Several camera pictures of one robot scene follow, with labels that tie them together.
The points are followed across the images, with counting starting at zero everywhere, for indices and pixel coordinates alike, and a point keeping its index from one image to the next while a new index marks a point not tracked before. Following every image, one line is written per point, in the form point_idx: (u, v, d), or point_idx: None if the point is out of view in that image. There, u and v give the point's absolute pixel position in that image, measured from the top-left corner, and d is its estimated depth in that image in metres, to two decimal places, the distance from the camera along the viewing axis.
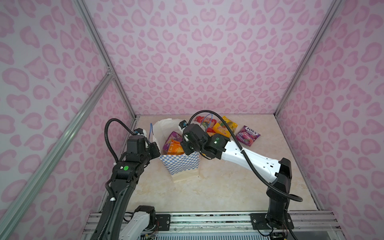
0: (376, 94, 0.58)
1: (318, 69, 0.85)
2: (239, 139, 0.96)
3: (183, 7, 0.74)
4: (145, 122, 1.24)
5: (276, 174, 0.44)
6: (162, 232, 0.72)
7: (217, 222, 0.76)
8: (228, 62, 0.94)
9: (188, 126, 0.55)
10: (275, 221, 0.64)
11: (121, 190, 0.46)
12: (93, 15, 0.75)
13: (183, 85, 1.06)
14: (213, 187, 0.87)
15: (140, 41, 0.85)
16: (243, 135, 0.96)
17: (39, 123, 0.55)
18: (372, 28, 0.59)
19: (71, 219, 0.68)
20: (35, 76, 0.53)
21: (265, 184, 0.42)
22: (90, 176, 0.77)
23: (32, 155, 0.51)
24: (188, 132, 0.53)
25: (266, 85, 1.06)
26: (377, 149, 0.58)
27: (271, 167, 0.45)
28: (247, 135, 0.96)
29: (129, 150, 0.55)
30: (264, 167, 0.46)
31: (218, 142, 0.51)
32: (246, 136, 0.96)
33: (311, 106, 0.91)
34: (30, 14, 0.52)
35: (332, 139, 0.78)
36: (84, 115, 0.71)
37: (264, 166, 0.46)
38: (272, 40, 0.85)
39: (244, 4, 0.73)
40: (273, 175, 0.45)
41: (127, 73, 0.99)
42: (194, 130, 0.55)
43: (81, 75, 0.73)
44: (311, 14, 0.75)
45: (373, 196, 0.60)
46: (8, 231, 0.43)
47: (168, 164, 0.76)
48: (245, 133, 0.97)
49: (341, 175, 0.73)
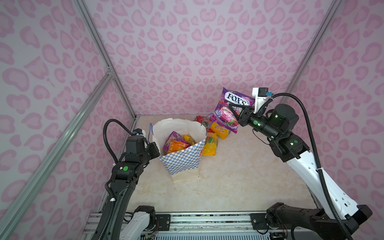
0: (376, 94, 0.58)
1: (318, 69, 0.85)
2: (220, 121, 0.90)
3: (183, 7, 0.74)
4: (144, 122, 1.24)
5: (346, 214, 0.37)
6: (162, 232, 0.72)
7: (217, 222, 0.76)
8: (228, 62, 0.94)
9: (283, 109, 0.43)
10: (273, 216, 0.66)
11: (121, 191, 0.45)
12: (93, 15, 0.75)
13: (183, 85, 1.06)
14: (213, 187, 0.87)
15: (140, 41, 0.85)
16: (224, 116, 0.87)
17: (39, 123, 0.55)
18: (372, 28, 0.59)
19: (71, 220, 0.68)
20: (35, 76, 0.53)
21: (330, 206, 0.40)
22: (89, 176, 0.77)
23: (32, 155, 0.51)
24: (283, 118, 0.44)
25: (266, 86, 1.07)
26: (377, 149, 0.58)
27: (345, 205, 0.38)
28: (228, 115, 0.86)
29: (129, 150, 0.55)
30: (336, 200, 0.39)
31: (294, 145, 0.44)
32: (227, 118, 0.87)
33: (311, 106, 0.91)
34: (30, 14, 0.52)
35: (332, 139, 0.78)
36: (84, 115, 0.71)
37: (337, 200, 0.38)
38: (272, 40, 0.85)
39: (245, 4, 0.73)
40: (343, 212, 0.37)
41: (127, 73, 0.99)
42: (291, 121, 0.43)
43: (81, 75, 0.73)
44: (311, 14, 0.75)
45: (373, 196, 0.60)
46: (8, 231, 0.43)
47: (167, 165, 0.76)
48: (225, 113, 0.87)
49: (341, 175, 0.73)
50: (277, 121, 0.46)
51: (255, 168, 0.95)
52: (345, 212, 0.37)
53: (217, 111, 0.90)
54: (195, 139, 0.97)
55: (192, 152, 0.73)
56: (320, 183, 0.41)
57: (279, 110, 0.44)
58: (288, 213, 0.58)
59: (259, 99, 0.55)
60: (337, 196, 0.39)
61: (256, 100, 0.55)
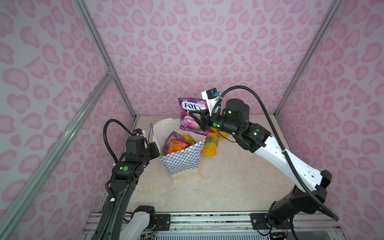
0: (376, 94, 0.58)
1: (318, 69, 0.85)
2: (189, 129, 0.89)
3: (183, 7, 0.74)
4: (144, 122, 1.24)
5: (317, 186, 0.40)
6: (162, 232, 0.72)
7: (217, 222, 0.76)
8: (228, 62, 0.94)
9: (235, 102, 0.43)
10: (274, 219, 0.65)
11: (121, 191, 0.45)
12: (93, 15, 0.75)
13: (183, 85, 1.06)
14: (213, 187, 0.87)
15: (140, 41, 0.85)
16: (188, 123, 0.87)
17: (39, 123, 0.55)
18: (372, 28, 0.59)
19: (71, 220, 0.68)
20: (35, 76, 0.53)
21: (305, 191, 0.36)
22: (89, 176, 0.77)
23: (32, 155, 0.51)
24: (236, 112, 0.45)
25: (266, 86, 1.07)
26: (377, 149, 0.58)
27: (312, 177, 0.41)
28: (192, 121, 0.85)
29: (129, 151, 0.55)
30: (305, 175, 0.41)
31: (258, 134, 0.45)
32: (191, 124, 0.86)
33: (311, 106, 0.91)
34: (30, 14, 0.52)
35: (332, 139, 0.78)
36: (84, 115, 0.71)
37: (306, 174, 0.41)
38: (272, 40, 0.85)
39: (245, 4, 0.73)
40: (313, 186, 0.40)
41: (127, 73, 0.99)
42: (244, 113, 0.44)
43: (81, 75, 0.73)
44: (311, 14, 0.75)
45: (373, 196, 0.60)
46: (9, 231, 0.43)
47: (167, 165, 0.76)
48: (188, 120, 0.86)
49: (341, 175, 0.73)
50: (232, 117, 0.47)
51: (255, 168, 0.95)
52: (314, 184, 0.40)
53: (181, 121, 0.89)
54: (195, 139, 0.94)
55: (192, 152, 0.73)
56: (287, 164, 0.43)
57: (230, 105, 0.45)
58: (280, 208, 0.60)
59: (211, 101, 0.55)
60: (304, 171, 0.41)
61: (207, 103, 0.55)
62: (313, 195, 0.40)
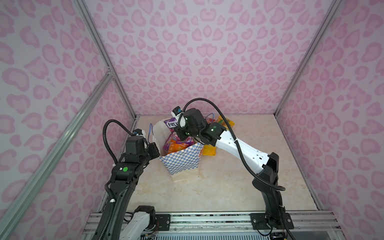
0: (376, 94, 0.58)
1: (318, 69, 0.85)
2: None
3: (183, 7, 0.74)
4: (144, 122, 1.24)
5: (263, 165, 0.48)
6: (162, 232, 0.72)
7: (217, 222, 0.76)
8: (228, 62, 0.94)
9: (189, 111, 0.56)
10: (275, 220, 0.65)
11: (121, 192, 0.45)
12: (93, 15, 0.75)
13: (183, 85, 1.06)
14: (213, 187, 0.87)
15: (140, 41, 0.85)
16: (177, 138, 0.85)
17: (39, 123, 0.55)
18: (372, 28, 0.59)
19: (71, 220, 0.68)
20: (35, 76, 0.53)
21: (250, 172, 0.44)
22: (89, 176, 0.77)
23: (32, 155, 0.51)
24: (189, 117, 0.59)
25: (266, 86, 1.07)
26: (377, 149, 0.58)
27: (260, 159, 0.49)
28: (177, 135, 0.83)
29: (129, 151, 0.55)
30: (253, 158, 0.50)
31: (214, 130, 0.54)
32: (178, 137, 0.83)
33: (311, 105, 0.91)
34: (30, 14, 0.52)
35: (332, 139, 0.78)
36: (84, 115, 0.71)
37: (254, 157, 0.50)
38: (272, 40, 0.85)
39: (244, 4, 0.73)
40: (261, 166, 0.49)
41: (127, 73, 0.99)
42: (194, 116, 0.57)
43: (81, 75, 0.73)
44: (311, 14, 0.75)
45: (373, 196, 0.60)
46: (9, 231, 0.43)
47: (167, 165, 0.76)
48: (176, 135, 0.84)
49: (341, 175, 0.73)
50: (190, 122, 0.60)
51: None
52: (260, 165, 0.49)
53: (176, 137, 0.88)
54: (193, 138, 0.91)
55: (192, 152, 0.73)
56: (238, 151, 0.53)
57: (185, 113, 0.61)
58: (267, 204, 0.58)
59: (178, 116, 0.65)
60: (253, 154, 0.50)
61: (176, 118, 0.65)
62: (257, 176, 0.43)
